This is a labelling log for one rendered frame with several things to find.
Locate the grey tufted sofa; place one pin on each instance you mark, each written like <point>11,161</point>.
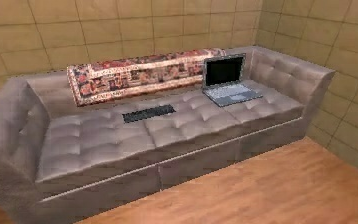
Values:
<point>187,123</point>

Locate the black remote control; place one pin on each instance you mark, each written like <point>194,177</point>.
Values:
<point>149,113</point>

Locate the grey open laptop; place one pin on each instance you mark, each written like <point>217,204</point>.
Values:
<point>227,87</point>

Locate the red patterned long cushion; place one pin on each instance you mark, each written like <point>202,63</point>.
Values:
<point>133,75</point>

